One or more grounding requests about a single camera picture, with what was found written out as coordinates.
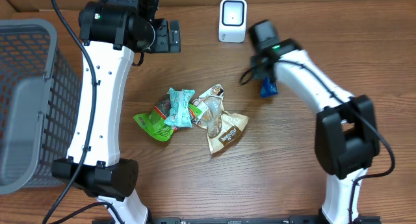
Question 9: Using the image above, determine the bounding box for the beige brown snack packet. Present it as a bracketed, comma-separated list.
[192, 84, 249, 155]

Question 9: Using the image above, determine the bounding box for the grey plastic mesh basket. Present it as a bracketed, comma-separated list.
[1, 19, 81, 195]

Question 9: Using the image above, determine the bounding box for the blue snack bar wrapper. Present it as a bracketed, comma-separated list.
[260, 77, 278, 98]

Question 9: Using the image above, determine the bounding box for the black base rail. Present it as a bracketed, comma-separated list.
[92, 216, 382, 224]

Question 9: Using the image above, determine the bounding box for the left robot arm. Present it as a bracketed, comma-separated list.
[52, 0, 181, 223]

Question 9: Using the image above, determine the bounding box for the white barcode scanner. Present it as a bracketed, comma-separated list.
[218, 0, 248, 43]

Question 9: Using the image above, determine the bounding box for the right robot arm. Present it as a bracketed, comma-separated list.
[248, 20, 381, 223]

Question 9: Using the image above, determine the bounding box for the light teal snack packet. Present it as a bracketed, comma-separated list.
[164, 88, 195, 128]

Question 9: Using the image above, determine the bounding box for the green snack packet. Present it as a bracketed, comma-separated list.
[133, 94, 187, 142]

